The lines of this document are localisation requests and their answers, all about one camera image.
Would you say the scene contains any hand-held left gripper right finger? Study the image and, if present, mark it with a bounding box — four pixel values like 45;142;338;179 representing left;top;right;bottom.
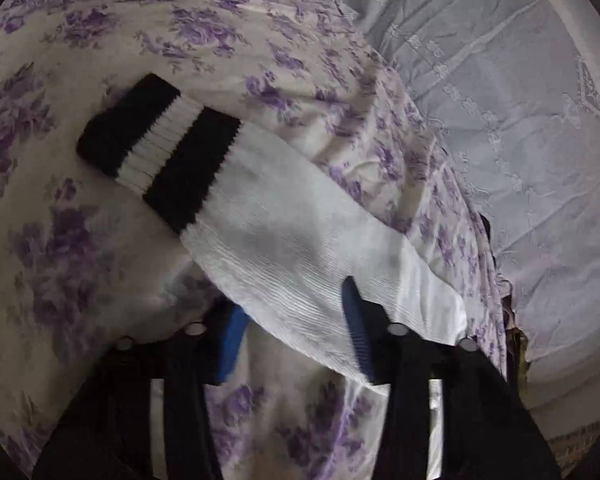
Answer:
341;277;562;480

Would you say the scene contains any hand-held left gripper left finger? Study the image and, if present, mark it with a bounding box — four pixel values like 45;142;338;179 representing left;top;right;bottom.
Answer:
32;304;252;480

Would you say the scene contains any white sock with black stripes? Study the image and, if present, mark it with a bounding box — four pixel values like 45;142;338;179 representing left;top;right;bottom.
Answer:
76;73;469;387

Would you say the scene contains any brown fabric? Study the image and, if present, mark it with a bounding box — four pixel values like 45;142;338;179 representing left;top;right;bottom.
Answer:
477;212;533;396

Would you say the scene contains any white lace cloth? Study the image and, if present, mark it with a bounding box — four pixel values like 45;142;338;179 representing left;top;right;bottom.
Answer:
325;0;600;441

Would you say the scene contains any purple floral bed sheet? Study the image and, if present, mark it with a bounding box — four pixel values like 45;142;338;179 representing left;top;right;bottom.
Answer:
0;0;512;480

